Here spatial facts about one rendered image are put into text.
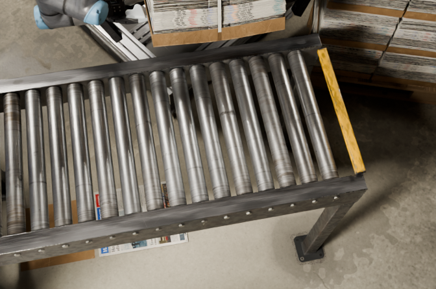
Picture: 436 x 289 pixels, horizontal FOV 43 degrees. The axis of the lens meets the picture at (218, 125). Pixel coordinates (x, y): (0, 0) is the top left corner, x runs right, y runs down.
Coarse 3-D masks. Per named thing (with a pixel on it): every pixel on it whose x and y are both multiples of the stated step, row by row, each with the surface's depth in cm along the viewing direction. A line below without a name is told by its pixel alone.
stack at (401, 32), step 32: (320, 0) 236; (352, 0) 206; (384, 0) 204; (416, 0) 201; (320, 32) 227; (352, 32) 224; (384, 32) 221; (416, 32) 218; (320, 64) 248; (352, 64) 244; (384, 64) 241; (416, 64) 238; (384, 96) 264; (416, 96) 260
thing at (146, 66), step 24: (216, 48) 180; (240, 48) 180; (264, 48) 181; (288, 48) 181; (312, 48) 182; (72, 72) 175; (96, 72) 175; (120, 72) 175; (144, 72) 176; (168, 72) 179; (0, 96) 173; (24, 96) 175
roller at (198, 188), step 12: (180, 72) 176; (180, 84) 174; (180, 96) 172; (180, 108) 171; (180, 120) 169; (192, 120) 170; (180, 132) 168; (192, 132) 167; (192, 144) 165; (192, 156) 164; (192, 168) 162; (192, 180) 161; (204, 180) 162; (192, 192) 160; (204, 192) 160
